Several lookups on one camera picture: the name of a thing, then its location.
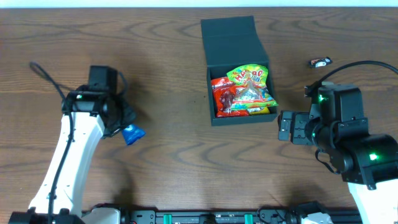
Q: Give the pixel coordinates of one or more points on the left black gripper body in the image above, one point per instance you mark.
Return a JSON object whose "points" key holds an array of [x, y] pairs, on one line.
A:
{"points": [[127, 115]]}

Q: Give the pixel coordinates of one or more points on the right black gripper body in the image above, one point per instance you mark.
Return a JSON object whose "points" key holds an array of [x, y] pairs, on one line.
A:
{"points": [[298, 127]]}

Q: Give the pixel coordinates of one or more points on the blue Oreo cookie pack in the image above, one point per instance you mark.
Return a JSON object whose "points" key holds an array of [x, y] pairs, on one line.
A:
{"points": [[132, 133]]}

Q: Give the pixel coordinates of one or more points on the yellow sweets bag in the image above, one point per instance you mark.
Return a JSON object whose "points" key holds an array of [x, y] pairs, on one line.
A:
{"points": [[259, 110]]}

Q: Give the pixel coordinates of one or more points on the green Haribo gummy bag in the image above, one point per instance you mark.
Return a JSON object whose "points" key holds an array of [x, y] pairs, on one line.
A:
{"points": [[250, 88]]}

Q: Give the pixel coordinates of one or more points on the black Mars mini bar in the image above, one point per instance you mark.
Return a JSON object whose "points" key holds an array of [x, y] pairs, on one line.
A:
{"points": [[320, 62]]}

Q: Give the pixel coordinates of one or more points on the red candy bag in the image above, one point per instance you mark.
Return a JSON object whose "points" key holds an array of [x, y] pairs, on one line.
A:
{"points": [[223, 94]]}

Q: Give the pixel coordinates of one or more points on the black gift box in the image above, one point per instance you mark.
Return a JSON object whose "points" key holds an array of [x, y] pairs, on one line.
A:
{"points": [[228, 43]]}

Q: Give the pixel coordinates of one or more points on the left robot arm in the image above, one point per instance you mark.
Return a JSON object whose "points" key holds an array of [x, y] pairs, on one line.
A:
{"points": [[92, 112]]}

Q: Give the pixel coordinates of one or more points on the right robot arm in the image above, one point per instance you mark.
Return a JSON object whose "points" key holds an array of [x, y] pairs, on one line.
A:
{"points": [[336, 125]]}

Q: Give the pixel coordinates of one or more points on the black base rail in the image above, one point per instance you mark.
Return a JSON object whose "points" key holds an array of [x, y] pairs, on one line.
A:
{"points": [[310, 212]]}

